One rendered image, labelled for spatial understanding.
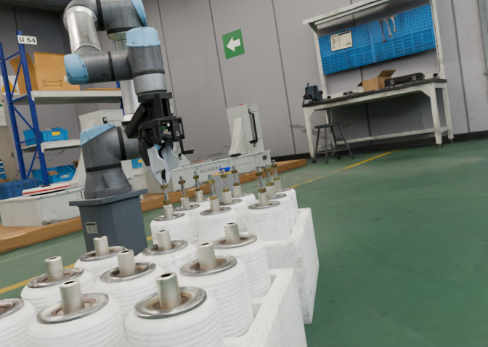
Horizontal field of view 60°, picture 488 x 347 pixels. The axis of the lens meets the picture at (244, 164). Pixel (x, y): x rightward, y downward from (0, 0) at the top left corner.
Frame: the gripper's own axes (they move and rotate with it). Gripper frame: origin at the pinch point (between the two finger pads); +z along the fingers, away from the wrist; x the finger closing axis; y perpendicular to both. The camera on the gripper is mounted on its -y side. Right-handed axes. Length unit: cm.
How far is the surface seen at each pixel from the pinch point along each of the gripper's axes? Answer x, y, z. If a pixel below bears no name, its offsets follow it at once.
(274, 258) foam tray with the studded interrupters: 6.2, 26.5, 19.8
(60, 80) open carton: 207, -477, -124
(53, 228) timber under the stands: 45, -182, 29
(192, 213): 8.5, -0.8, 10.5
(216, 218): 2.7, 14.4, 10.4
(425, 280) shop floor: 40, 44, 35
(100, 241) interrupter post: -27.0, 17.7, 7.0
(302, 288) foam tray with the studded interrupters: 8.7, 30.8, 26.8
